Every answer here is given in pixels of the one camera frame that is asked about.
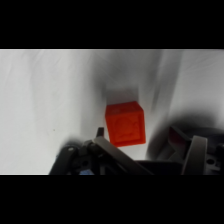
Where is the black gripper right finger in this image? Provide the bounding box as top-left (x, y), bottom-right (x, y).
top-left (156, 124), bottom-right (224, 176)

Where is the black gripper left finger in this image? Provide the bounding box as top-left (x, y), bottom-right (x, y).
top-left (49, 125), bottom-right (156, 176)

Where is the red cube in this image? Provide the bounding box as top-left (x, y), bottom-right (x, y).
top-left (104, 100), bottom-right (147, 149)

